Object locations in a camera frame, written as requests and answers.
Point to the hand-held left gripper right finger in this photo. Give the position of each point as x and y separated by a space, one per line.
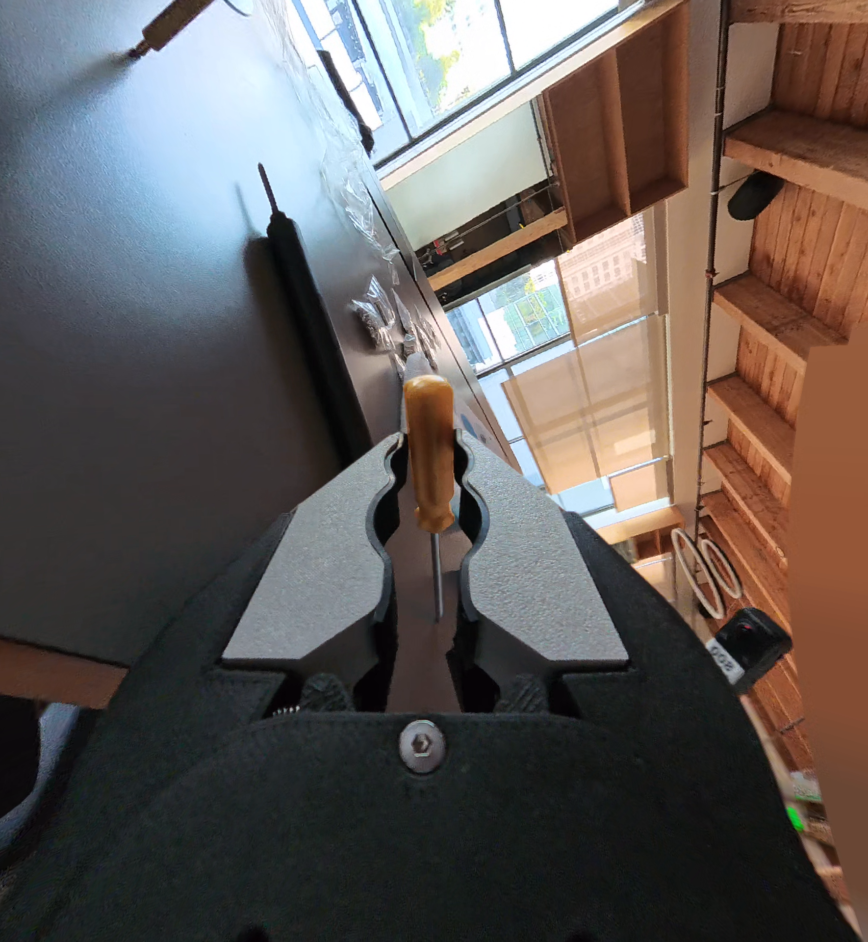
544 581

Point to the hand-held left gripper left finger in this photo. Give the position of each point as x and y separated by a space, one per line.
309 581

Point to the dark grey desk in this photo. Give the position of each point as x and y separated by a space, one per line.
110 368

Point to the beige roller blind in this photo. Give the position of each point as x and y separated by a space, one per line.
588 397
610 279

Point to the large window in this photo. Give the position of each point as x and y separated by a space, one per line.
449 44
522 316

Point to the clear bag of screws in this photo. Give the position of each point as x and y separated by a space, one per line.
371 316

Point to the grey blue chair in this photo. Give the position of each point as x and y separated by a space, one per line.
55 750

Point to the crumpled clear plastic wrap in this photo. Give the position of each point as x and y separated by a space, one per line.
353 184

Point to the black spotlight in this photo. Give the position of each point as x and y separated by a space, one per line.
754 195

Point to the brass cylindrical tool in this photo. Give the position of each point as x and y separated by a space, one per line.
165 26

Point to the wooden wall shelf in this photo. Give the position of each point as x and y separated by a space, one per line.
647 96

